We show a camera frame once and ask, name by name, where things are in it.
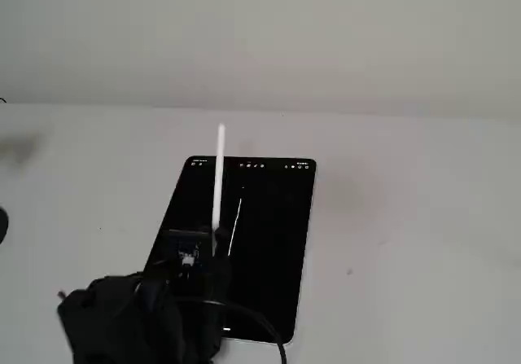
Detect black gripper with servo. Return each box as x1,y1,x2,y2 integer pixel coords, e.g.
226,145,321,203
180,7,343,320
152,226,232,300

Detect white stylus pencil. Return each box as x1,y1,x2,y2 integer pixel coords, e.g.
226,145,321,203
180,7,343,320
210,123,227,235

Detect black tablet with silver edge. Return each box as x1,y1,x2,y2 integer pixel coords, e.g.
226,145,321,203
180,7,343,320
142,156,317,344

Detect thick black cable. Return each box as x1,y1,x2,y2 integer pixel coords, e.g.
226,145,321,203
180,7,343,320
174,296,288,364

